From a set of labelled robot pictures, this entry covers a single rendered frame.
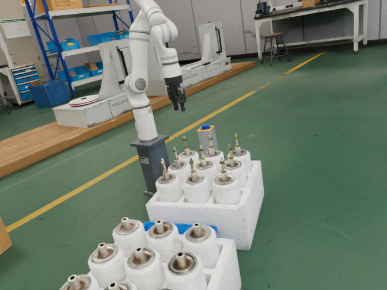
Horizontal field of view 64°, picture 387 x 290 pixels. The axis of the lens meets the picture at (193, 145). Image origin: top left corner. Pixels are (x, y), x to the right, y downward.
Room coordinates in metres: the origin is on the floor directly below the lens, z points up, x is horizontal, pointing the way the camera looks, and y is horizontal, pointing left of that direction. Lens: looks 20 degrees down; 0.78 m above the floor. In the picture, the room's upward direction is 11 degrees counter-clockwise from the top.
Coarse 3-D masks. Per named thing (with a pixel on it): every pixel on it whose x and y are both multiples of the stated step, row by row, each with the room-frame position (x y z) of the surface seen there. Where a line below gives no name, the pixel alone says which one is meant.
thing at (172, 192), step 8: (176, 176) 1.11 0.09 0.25; (160, 184) 1.07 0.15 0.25; (168, 184) 1.06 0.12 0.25; (176, 184) 1.07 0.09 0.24; (160, 192) 1.07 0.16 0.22; (168, 192) 1.05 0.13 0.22; (176, 192) 1.06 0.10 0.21; (160, 200) 1.08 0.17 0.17; (168, 200) 1.05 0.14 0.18; (176, 200) 1.06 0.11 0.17
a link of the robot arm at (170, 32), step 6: (156, 12) 1.36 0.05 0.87; (150, 18) 1.35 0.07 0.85; (156, 18) 1.34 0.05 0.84; (162, 18) 1.34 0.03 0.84; (150, 24) 1.36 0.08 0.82; (156, 24) 1.36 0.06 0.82; (162, 24) 1.31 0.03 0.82; (168, 24) 1.31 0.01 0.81; (168, 30) 1.29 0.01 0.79; (174, 30) 1.30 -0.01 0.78; (168, 36) 1.29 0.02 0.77; (174, 36) 1.30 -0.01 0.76
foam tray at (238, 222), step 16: (256, 176) 1.15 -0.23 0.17; (240, 192) 1.04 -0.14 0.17; (256, 192) 1.11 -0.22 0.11; (160, 208) 1.04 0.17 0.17; (176, 208) 1.01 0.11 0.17; (192, 208) 0.98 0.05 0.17; (208, 208) 0.96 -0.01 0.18; (224, 208) 0.93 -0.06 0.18; (240, 208) 0.91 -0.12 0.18; (256, 208) 1.08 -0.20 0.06; (208, 224) 0.96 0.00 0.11; (224, 224) 0.94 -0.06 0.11; (240, 224) 0.91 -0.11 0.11; (240, 240) 0.92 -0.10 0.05
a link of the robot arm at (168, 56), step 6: (156, 30) 1.28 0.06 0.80; (162, 30) 1.28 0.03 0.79; (156, 36) 1.28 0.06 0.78; (162, 36) 1.28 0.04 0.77; (156, 42) 1.29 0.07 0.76; (162, 42) 1.29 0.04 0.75; (162, 48) 1.28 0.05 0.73; (168, 48) 1.30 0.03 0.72; (162, 54) 1.29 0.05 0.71; (168, 54) 1.28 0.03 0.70; (174, 54) 1.29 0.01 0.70; (162, 60) 1.30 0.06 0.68; (168, 60) 1.28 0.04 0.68; (174, 60) 1.29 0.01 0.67
